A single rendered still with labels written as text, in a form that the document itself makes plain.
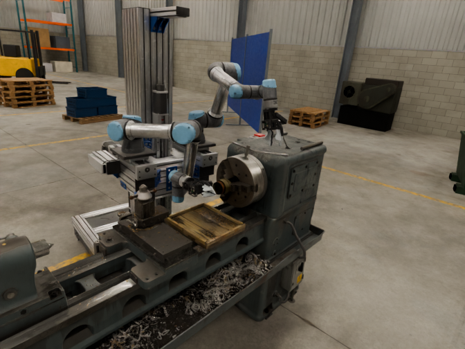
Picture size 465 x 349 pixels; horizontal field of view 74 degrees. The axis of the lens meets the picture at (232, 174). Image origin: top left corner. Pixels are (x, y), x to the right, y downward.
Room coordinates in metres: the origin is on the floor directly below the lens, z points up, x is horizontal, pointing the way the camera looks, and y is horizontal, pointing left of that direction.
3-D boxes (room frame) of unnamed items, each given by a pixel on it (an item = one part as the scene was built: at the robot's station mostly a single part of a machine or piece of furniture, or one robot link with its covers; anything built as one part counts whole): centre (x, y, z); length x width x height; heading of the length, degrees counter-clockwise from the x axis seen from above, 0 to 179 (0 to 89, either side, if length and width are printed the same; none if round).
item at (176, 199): (1.76, 0.32, 0.97); 0.11 x 0.08 x 0.11; 168
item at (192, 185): (1.64, 0.21, 1.08); 0.12 x 0.09 x 0.08; 49
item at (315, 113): (9.76, -2.25, 0.22); 1.25 x 0.86 x 0.44; 144
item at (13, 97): (9.17, 6.22, 0.36); 1.26 x 0.86 x 0.73; 152
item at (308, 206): (2.09, -0.30, 0.43); 0.60 x 0.48 x 0.86; 139
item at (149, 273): (1.27, 0.40, 0.90); 0.47 x 0.30 x 0.06; 49
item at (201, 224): (1.56, 0.14, 0.89); 0.36 x 0.30 x 0.04; 49
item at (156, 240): (1.32, 0.38, 0.95); 0.43 x 0.17 x 0.05; 49
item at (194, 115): (2.30, 0.30, 1.33); 0.13 x 0.12 x 0.14; 120
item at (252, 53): (8.68, -0.09, 1.18); 4.12 x 0.80 x 2.35; 12
